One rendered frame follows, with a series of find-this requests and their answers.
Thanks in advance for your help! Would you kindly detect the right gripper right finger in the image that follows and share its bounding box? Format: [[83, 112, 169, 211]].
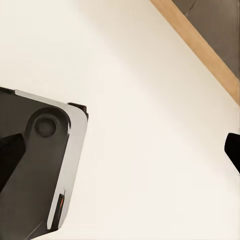
[[224, 132, 240, 172]]

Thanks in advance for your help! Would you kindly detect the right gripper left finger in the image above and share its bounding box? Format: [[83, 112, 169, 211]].
[[0, 133, 26, 193]]

